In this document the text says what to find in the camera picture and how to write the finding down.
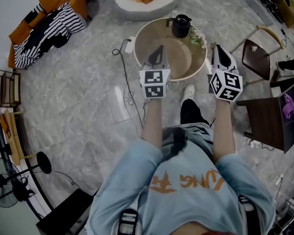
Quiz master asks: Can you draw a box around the person's left forearm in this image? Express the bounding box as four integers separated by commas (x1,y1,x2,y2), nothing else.
140,97,168,149

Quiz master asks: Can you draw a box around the person's white shoe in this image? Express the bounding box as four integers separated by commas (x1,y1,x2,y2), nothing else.
181,83,196,105

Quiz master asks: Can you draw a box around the black standing fan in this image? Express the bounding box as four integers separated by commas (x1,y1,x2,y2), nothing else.
0,151,52,208

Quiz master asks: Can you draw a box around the white round lounge chair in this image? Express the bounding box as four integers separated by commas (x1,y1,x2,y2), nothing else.
109,0,178,22

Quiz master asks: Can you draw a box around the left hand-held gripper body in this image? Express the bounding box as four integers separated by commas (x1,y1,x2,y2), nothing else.
139,45,172,99

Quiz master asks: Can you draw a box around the dark wooden table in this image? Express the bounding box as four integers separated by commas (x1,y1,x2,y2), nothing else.
236,76,294,154

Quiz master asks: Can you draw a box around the person's black trouser leg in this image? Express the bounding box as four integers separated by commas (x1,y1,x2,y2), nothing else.
180,98,211,127

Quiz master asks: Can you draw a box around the olive yellow bag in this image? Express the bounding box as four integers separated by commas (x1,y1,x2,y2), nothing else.
276,0,294,29

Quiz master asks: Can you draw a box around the purple cloth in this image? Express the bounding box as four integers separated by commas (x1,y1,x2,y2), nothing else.
282,93,294,119

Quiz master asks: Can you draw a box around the black power cable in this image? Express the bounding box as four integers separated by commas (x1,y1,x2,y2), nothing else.
112,39,146,130

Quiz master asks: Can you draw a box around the pale flower bouquet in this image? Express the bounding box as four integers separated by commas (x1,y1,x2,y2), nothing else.
188,25,208,49

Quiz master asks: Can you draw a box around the white power strip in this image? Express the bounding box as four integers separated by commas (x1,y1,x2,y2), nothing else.
125,36,137,54

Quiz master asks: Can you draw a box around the person's right forearm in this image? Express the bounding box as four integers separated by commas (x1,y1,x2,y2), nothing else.
212,98,236,162

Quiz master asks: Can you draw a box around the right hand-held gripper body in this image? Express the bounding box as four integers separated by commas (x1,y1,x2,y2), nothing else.
209,44,243,102

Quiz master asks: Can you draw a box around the round glass side table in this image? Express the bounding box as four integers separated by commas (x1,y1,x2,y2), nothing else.
134,17,208,82

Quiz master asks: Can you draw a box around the black teapot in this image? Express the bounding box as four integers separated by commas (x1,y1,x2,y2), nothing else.
166,14,193,39

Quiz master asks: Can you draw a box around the black harness strap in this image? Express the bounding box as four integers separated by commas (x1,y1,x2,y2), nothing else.
117,209,138,235
238,194,256,231

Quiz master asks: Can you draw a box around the person's light blue shirt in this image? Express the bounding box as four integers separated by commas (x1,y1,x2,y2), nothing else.
85,122,276,235

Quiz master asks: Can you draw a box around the black and white striped blanket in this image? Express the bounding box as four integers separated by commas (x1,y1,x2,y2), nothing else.
13,1,86,69

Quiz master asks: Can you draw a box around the white cable with plug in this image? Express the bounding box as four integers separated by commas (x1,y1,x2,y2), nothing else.
248,141,285,188

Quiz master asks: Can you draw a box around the brown chair with brass frame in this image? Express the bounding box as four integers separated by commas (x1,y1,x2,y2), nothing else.
229,25,285,83

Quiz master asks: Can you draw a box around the wooden shelf rack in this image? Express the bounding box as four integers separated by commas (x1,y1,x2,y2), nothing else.
0,67,22,107

